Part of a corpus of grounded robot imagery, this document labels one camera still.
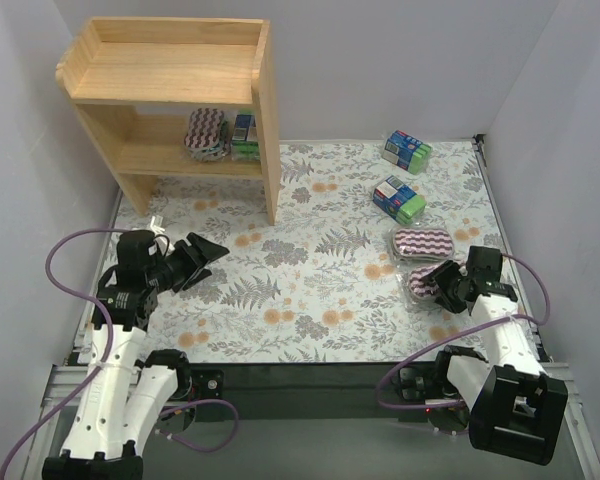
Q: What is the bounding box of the pink wavy sponge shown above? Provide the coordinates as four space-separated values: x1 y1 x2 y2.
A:
390 227 455 261
183 107 230 162
404 263 441 305

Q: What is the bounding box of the blue green sponge pack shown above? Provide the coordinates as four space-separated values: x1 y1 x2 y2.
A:
381 130 433 175
231 113 260 161
372 176 426 225

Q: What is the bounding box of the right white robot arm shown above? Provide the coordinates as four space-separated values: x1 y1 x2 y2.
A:
425 246 568 465

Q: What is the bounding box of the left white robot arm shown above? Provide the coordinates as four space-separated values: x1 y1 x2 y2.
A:
42 230 229 479

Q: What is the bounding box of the wooden two-tier shelf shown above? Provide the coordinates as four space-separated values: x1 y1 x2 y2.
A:
55 17 281 223

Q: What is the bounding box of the floral patterned table mat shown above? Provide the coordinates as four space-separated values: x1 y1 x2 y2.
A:
77 140 542 364

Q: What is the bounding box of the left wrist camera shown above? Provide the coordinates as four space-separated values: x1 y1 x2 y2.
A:
148 215 170 250

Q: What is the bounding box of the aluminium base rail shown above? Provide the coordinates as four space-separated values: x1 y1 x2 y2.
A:
42 363 581 407

